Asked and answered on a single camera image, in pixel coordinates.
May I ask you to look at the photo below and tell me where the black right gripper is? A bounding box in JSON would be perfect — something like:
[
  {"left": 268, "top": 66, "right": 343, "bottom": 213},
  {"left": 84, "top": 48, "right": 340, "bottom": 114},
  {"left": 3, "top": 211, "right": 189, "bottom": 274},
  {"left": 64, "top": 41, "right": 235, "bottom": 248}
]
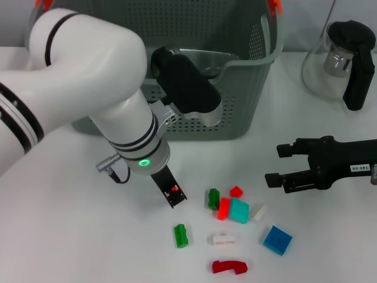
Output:
[{"left": 264, "top": 135, "right": 377, "bottom": 194}]

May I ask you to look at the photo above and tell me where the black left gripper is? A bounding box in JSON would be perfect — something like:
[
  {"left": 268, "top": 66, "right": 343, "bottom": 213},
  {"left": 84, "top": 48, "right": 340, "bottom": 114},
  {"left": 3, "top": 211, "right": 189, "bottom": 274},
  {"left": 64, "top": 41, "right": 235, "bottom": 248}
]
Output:
[{"left": 150, "top": 166, "right": 189, "bottom": 210}]

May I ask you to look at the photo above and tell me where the green toy brick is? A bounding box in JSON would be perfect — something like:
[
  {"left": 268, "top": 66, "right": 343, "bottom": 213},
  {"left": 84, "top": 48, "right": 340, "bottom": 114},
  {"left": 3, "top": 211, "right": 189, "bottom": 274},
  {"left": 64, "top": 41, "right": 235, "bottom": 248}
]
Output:
[
  {"left": 173, "top": 223, "right": 190, "bottom": 249},
  {"left": 207, "top": 187, "right": 221, "bottom": 210}
]

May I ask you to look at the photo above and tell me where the white toy brick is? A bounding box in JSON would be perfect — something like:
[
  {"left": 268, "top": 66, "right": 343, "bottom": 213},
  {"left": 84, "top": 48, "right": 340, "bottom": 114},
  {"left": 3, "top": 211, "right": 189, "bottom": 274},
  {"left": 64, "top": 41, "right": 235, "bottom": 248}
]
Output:
[
  {"left": 210, "top": 233, "right": 239, "bottom": 247},
  {"left": 249, "top": 203, "right": 269, "bottom": 222}
]

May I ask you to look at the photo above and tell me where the teal toy brick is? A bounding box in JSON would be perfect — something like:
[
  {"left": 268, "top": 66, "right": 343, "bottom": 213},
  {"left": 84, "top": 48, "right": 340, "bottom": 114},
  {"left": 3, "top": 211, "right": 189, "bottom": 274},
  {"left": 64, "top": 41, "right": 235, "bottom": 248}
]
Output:
[{"left": 229, "top": 198, "right": 251, "bottom": 225}]

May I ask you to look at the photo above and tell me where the blue square toy brick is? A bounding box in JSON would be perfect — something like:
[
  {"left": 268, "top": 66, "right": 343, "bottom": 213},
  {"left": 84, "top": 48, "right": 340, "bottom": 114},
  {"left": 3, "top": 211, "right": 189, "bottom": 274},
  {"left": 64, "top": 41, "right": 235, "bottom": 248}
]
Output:
[{"left": 263, "top": 225, "right": 294, "bottom": 256}]

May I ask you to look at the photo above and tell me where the grey perforated storage bin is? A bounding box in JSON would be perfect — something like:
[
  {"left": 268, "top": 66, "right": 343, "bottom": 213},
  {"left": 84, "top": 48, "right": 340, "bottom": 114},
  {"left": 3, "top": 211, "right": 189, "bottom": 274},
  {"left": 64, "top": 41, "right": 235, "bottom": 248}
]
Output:
[{"left": 72, "top": 0, "right": 284, "bottom": 141}]

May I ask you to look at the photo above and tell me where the long orange-red toy brick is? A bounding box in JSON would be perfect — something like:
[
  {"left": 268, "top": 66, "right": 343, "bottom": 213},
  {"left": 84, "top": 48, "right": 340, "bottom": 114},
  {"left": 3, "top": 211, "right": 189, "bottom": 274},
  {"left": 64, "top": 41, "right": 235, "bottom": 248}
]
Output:
[{"left": 217, "top": 197, "right": 232, "bottom": 221}]

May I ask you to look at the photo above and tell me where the dark red curved brick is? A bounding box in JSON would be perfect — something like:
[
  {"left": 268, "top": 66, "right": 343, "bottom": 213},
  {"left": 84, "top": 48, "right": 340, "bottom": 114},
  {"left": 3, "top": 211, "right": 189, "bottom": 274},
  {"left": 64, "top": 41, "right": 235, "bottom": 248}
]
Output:
[{"left": 211, "top": 259, "right": 249, "bottom": 275}]

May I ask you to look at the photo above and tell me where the left gripper cable with plug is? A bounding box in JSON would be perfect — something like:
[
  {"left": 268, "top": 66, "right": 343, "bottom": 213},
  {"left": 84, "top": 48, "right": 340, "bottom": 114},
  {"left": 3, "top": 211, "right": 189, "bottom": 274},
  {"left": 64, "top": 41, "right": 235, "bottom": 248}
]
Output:
[{"left": 95, "top": 153, "right": 131, "bottom": 184}]

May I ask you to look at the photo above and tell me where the glass pitcher black handle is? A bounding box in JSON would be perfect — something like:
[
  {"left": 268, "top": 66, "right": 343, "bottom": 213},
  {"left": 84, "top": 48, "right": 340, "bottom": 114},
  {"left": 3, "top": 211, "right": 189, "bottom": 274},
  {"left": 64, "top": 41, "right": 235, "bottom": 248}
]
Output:
[{"left": 300, "top": 19, "right": 376, "bottom": 111}]

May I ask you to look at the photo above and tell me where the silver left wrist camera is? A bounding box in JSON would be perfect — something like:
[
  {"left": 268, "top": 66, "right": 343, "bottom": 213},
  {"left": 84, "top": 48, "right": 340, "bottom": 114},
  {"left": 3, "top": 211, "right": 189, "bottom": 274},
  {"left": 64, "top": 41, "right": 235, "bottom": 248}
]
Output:
[{"left": 151, "top": 51, "right": 223, "bottom": 127}]

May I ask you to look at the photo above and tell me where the orange bin handle clip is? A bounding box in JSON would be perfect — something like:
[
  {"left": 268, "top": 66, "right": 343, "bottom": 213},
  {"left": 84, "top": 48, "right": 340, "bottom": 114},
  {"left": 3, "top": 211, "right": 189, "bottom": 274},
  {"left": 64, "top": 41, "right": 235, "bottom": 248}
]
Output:
[
  {"left": 267, "top": 0, "right": 283, "bottom": 17},
  {"left": 35, "top": 0, "right": 54, "bottom": 12}
]

